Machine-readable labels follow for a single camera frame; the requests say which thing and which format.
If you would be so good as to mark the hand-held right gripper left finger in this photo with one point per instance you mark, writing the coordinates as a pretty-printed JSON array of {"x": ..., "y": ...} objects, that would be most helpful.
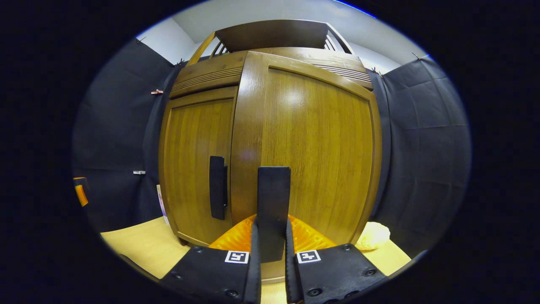
[{"x": 254, "y": 270}]

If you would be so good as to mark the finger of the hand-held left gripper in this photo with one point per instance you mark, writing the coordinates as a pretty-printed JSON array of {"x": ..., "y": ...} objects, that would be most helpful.
[{"x": 81, "y": 195}]

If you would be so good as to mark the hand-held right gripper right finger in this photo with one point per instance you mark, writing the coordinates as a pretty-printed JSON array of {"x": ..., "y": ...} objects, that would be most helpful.
[{"x": 290, "y": 274}]

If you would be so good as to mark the wooden shoe cabinet door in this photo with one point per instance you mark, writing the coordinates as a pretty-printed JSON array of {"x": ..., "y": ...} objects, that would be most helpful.
[
  {"x": 194, "y": 160},
  {"x": 320, "y": 147}
]

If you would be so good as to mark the wooden double-door shoe cabinet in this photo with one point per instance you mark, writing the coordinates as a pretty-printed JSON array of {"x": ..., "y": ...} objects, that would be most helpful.
[{"x": 274, "y": 36}]

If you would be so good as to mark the white purple box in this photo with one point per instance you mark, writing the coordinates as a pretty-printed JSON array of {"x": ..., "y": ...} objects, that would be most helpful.
[{"x": 162, "y": 204}]

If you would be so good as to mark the pale yellow foam item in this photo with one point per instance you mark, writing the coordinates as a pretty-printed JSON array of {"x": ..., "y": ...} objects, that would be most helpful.
[{"x": 373, "y": 235}]

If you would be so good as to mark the wooden drawer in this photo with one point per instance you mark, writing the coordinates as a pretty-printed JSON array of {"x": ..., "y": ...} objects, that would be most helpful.
[{"x": 202, "y": 76}]

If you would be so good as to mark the black backdrop cloth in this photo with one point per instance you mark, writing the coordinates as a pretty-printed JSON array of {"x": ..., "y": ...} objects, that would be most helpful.
[{"x": 422, "y": 147}]

